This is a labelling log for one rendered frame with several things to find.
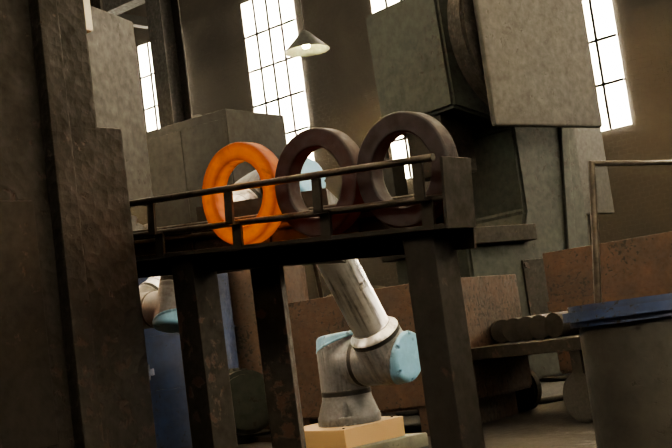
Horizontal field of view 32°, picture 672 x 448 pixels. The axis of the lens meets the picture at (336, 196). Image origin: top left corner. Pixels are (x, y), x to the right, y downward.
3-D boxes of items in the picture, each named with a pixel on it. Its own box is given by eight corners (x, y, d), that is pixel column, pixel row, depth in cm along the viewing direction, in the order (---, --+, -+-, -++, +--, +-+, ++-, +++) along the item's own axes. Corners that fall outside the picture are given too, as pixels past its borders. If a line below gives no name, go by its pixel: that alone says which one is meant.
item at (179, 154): (232, 417, 836) (198, 139, 860) (321, 409, 789) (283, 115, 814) (168, 430, 785) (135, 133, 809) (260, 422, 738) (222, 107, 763)
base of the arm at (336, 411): (353, 417, 370) (349, 385, 371) (394, 417, 356) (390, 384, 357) (305, 427, 358) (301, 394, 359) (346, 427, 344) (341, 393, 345)
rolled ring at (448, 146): (365, 119, 195) (352, 117, 193) (457, 104, 183) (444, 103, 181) (371, 231, 194) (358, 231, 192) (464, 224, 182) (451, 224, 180)
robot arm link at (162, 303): (167, 336, 295) (174, 288, 299) (198, 332, 288) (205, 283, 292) (137, 327, 289) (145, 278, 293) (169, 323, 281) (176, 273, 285)
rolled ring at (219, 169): (295, 149, 206) (282, 149, 204) (281, 254, 208) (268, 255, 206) (220, 135, 218) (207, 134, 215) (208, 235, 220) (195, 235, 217)
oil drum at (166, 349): (186, 450, 579) (165, 268, 590) (111, 455, 618) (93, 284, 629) (272, 433, 624) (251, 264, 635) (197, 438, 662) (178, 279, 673)
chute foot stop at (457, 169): (448, 228, 178) (442, 156, 178) (444, 228, 178) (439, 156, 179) (476, 227, 183) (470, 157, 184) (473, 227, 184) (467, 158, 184)
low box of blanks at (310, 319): (539, 411, 531) (517, 265, 539) (460, 434, 471) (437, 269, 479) (366, 426, 582) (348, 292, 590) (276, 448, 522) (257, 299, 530)
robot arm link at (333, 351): (343, 387, 369) (336, 330, 370) (386, 384, 358) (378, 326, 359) (310, 394, 357) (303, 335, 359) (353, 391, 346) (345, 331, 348)
